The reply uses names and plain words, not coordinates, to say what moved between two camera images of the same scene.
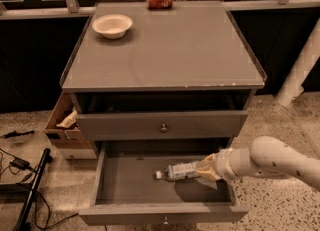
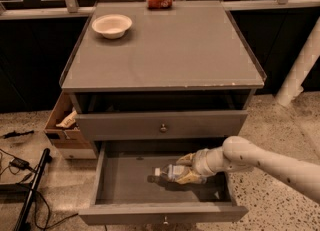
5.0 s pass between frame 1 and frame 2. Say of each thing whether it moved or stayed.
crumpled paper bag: stayed
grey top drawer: stayed
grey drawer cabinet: stayed
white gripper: moved
